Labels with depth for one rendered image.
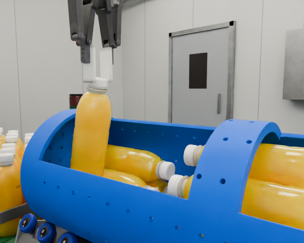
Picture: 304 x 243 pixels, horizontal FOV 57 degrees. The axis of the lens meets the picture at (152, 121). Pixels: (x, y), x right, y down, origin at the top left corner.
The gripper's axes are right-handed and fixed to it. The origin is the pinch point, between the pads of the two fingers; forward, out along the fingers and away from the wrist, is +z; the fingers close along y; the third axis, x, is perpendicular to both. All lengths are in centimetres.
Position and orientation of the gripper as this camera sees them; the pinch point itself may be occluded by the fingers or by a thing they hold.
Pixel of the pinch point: (97, 65)
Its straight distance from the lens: 57.8
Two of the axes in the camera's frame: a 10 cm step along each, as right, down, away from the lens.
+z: 0.0, 9.9, 1.2
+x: -8.0, -0.7, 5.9
